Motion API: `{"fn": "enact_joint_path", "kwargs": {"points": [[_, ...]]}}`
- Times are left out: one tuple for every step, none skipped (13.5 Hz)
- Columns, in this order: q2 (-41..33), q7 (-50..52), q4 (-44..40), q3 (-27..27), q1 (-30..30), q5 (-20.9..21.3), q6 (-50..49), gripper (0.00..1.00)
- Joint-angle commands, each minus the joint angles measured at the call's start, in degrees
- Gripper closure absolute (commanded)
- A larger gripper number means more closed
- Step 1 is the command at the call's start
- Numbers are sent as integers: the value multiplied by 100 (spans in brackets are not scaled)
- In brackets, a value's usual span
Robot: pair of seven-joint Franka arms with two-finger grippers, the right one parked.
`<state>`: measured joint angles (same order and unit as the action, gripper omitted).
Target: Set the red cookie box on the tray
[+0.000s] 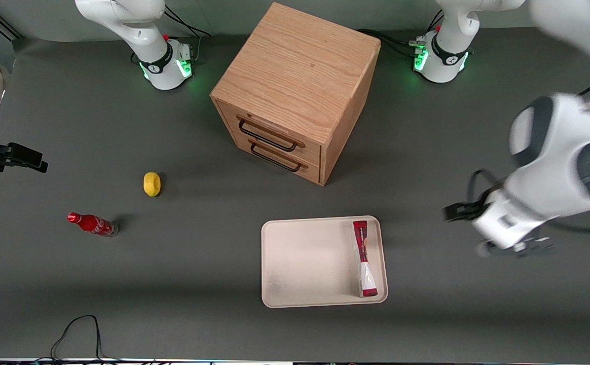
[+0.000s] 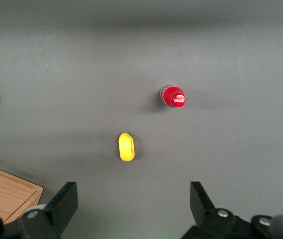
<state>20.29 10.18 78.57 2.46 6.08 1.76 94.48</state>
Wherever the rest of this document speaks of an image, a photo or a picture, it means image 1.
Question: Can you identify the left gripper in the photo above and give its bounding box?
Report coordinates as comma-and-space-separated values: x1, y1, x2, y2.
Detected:
444, 188, 551, 250

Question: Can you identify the red cookie box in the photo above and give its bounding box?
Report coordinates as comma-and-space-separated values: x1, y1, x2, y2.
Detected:
352, 221, 379, 298

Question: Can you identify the beige plastic tray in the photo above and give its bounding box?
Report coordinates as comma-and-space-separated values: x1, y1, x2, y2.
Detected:
261, 215, 389, 309

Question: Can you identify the red cola bottle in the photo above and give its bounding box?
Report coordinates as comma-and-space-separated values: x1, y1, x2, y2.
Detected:
67, 212, 119, 238

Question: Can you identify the yellow lemon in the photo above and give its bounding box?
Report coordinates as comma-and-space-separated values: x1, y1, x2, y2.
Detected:
143, 171, 162, 197

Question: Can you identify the wooden drawer front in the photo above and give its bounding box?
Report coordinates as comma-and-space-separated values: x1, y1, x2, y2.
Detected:
216, 100, 322, 164
229, 133, 321, 185

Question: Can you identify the oak wooden drawer cabinet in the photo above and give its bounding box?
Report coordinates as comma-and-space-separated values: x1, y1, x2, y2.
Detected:
210, 2, 382, 187

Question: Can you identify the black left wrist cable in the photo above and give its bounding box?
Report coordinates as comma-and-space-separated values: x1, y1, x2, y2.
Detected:
466, 169, 502, 204

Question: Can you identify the dark metal rail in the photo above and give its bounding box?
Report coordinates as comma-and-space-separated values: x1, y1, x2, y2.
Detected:
0, 5, 24, 41

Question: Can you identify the black left arm base cable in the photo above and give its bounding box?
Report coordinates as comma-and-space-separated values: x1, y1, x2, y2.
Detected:
357, 11, 445, 57

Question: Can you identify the black arm base cable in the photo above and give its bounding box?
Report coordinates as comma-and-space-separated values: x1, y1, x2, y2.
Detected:
131, 5, 212, 65
357, 11, 445, 57

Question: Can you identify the thin black looped cable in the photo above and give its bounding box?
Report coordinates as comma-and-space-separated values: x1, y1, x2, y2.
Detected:
35, 315, 123, 363

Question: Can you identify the black metal drawer handle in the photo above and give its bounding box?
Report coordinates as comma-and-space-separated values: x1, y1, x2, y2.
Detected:
250, 142, 302, 173
238, 119, 299, 153

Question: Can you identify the black right arm base cable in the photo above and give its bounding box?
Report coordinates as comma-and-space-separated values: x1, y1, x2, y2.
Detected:
131, 5, 212, 65

